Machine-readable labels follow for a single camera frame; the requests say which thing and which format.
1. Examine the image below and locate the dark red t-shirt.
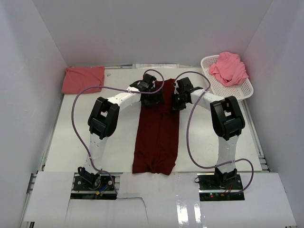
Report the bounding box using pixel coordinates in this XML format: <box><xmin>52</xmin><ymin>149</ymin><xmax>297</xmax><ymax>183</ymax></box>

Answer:
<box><xmin>132</xmin><ymin>79</ymin><xmax>180</xmax><ymax>175</ymax></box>

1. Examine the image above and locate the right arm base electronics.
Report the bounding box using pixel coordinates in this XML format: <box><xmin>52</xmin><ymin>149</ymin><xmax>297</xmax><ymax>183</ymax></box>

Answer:
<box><xmin>194</xmin><ymin>174</ymin><xmax>245</xmax><ymax>202</ymax></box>

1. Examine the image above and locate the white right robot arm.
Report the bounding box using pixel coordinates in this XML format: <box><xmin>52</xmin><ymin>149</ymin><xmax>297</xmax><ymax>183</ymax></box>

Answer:
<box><xmin>172</xmin><ymin>77</ymin><xmax>245</xmax><ymax>190</ymax></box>

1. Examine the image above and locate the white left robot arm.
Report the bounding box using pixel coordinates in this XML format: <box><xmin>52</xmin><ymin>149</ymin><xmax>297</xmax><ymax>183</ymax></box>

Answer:
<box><xmin>71</xmin><ymin>73</ymin><xmax>164</xmax><ymax>190</ymax></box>

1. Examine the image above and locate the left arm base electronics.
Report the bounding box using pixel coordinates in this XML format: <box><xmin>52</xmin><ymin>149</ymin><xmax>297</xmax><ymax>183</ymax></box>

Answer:
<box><xmin>70</xmin><ymin>171</ymin><xmax>119</xmax><ymax>200</ymax></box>

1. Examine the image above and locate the crumpled pink t-shirt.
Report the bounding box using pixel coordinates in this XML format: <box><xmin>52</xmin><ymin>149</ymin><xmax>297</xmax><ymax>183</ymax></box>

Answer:
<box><xmin>209</xmin><ymin>52</ymin><xmax>249</xmax><ymax>87</ymax></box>

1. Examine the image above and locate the white plastic basket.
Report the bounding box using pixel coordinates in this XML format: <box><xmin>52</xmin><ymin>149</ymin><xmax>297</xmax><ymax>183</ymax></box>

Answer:
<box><xmin>200</xmin><ymin>55</ymin><xmax>255</xmax><ymax>105</ymax></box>

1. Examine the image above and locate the folded salmon t-shirt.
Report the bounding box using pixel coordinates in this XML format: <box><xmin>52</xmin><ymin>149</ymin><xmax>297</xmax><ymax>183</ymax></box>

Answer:
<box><xmin>61</xmin><ymin>66</ymin><xmax>105</xmax><ymax>94</ymax></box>

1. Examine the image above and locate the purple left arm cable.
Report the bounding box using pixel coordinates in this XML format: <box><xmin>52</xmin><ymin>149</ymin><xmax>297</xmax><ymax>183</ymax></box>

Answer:
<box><xmin>71</xmin><ymin>69</ymin><xmax>165</xmax><ymax>193</ymax></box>

